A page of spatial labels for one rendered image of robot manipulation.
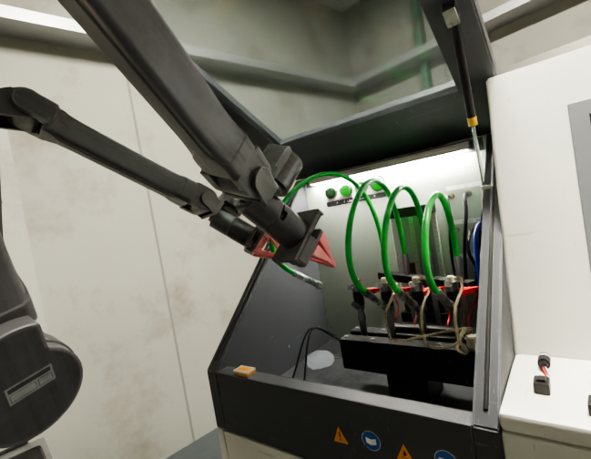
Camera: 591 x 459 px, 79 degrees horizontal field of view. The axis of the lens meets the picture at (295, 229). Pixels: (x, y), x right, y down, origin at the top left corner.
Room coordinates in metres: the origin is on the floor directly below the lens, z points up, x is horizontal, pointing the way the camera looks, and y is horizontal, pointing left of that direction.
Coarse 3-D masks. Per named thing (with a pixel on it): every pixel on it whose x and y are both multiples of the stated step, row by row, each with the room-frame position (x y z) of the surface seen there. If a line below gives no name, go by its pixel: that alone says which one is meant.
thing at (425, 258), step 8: (440, 192) 0.80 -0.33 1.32; (432, 200) 0.75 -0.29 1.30; (440, 200) 0.82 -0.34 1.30; (432, 208) 0.73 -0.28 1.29; (448, 208) 0.83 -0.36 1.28; (424, 216) 0.72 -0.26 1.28; (448, 216) 0.84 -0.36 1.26; (424, 224) 0.71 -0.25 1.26; (448, 224) 0.85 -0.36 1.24; (424, 232) 0.70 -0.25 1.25; (424, 240) 0.69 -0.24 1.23; (456, 240) 0.85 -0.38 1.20; (424, 248) 0.68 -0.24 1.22; (456, 248) 0.85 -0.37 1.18; (424, 256) 0.68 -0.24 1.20; (456, 256) 0.86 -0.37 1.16; (424, 264) 0.68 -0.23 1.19; (456, 264) 0.86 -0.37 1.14; (424, 272) 0.68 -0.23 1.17; (456, 272) 0.86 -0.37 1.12; (432, 280) 0.68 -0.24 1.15; (432, 288) 0.69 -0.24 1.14; (440, 296) 0.71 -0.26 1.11; (448, 304) 0.75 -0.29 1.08
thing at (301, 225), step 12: (288, 216) 0.56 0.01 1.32; (300, 216) 0.63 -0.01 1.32; (312, 216) 0.59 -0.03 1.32; (276, 228) 0.56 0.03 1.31; (288, 228) 0.56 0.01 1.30; (300, 228) 0.57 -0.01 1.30; (312, 228) 0.58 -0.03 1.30; (276, 240) 0.58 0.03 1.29; (288, 240) 0.57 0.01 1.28; (300, 240) 0.57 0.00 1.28; (276, 252) 0.61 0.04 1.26; (288, 252) 0.58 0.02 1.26; (300, 252) 0.56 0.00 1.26
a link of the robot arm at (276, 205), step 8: (280, 192) 0.57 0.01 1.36; (240, 200) 0.54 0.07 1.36; (272, 200) 0.55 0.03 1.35; (280, 200) 0.56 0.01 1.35; (240, 208) 0.55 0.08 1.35; (248, 208) 0.53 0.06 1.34; (256, 208) 0.53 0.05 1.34; (264, 208) 0.54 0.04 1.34; (272, 208) 0.54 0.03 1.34; (280, 208) 0.55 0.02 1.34; (248, 216) 0.55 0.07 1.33; (256, 216) 0.54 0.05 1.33; (264, 216) 0.54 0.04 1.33; (272, 216) 0.55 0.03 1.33; (280, 216) 0.56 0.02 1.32; (256, 224) 0.56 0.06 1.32; (264, 224) 0.55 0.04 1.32
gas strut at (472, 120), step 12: (456, 36) 0.73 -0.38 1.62; (456, 48) 0.74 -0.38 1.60; (456, 60) 0.75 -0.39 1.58; (468, 72) 0.76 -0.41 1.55; (468, 84) 0.76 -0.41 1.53; (468, 96) 0.77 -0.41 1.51; (468, 108) 0.78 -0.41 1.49; (468, 120) 0.80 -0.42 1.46; (480, 156) 0.83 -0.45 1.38; (480, 168) 0.84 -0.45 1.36
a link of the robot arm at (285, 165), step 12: (276, 156) 0.56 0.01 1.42; (288, 156) 0.57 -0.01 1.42; (264, 168) 0.48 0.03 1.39; (276, 168) 0.54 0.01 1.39; (288, 168) 0.57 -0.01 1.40; (300, 168) 0.59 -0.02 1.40; (252, 180) 0.48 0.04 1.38; (264, 180) 0.49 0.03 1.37; (276, 180) 0.56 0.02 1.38; (288, 180) 0.57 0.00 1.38; (264, 192) 0.50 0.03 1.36; (264, 204) 0.51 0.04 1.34
